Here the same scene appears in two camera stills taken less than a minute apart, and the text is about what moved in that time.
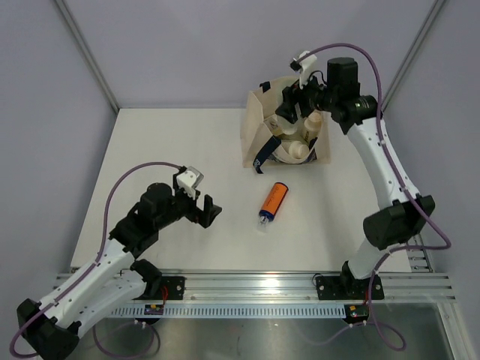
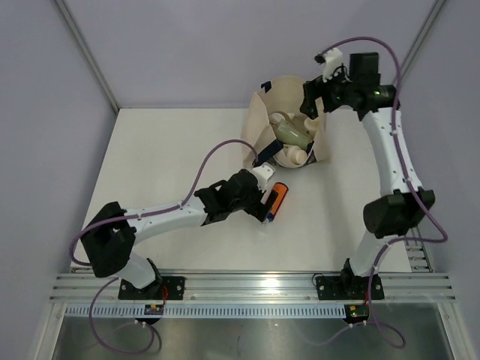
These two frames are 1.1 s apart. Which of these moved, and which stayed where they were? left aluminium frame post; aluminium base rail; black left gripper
Moved: black left gripper
Stayed: left aluminium frame post; aluminium base rail
